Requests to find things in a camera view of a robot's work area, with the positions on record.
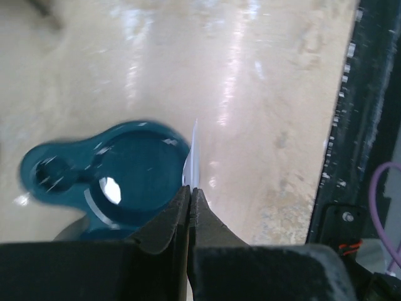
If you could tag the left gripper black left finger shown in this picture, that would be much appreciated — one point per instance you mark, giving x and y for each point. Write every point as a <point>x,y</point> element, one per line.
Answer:
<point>148,265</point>

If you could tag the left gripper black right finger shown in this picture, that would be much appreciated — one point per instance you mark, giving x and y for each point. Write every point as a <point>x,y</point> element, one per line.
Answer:
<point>223,267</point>

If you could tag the teal double pet bowl stand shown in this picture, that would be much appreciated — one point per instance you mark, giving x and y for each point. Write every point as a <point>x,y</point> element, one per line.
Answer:
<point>120,179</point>

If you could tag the stainless steel pet bowl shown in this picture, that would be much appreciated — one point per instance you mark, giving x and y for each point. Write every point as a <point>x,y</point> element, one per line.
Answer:
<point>74,231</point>

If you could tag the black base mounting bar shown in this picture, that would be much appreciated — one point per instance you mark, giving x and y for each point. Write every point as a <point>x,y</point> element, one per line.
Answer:
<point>357,205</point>

